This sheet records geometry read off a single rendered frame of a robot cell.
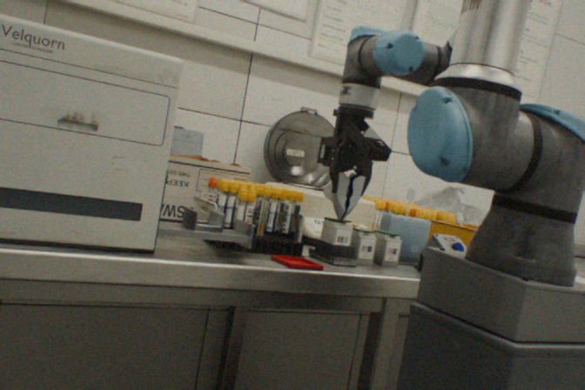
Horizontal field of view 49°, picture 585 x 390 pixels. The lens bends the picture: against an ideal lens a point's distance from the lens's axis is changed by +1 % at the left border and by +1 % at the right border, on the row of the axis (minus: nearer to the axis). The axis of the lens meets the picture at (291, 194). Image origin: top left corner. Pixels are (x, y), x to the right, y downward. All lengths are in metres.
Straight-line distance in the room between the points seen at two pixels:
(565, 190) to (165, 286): 0.59
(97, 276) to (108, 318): 0.76
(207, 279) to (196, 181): 0.37
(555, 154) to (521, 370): 0.28
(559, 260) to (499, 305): 0.10
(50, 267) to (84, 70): 0.28
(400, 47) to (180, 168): 0.50
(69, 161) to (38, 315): 0.77
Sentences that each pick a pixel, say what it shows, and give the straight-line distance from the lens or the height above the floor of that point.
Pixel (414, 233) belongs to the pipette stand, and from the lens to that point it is 1.42.
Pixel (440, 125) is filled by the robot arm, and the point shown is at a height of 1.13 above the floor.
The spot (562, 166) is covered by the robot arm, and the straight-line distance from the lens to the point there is 0.94.
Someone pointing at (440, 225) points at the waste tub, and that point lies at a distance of 1.50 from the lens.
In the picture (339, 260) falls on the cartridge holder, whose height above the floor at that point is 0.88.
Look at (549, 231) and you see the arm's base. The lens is 0.94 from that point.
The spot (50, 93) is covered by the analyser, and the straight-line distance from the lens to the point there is 0.95.
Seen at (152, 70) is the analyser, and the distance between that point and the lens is 0.99.
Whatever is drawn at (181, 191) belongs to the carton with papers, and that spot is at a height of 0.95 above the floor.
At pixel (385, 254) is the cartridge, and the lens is 1.31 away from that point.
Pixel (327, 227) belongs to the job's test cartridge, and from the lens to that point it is 1.24.
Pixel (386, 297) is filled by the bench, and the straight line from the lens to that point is 1.21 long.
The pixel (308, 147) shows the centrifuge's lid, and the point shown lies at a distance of 1.79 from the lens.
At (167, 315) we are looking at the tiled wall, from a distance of 1.76.
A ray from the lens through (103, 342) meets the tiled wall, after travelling 1.73.
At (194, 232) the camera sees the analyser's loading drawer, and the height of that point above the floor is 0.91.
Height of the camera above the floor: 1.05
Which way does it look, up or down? 3 degrees down
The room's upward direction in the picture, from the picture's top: 10 degrees clockwise
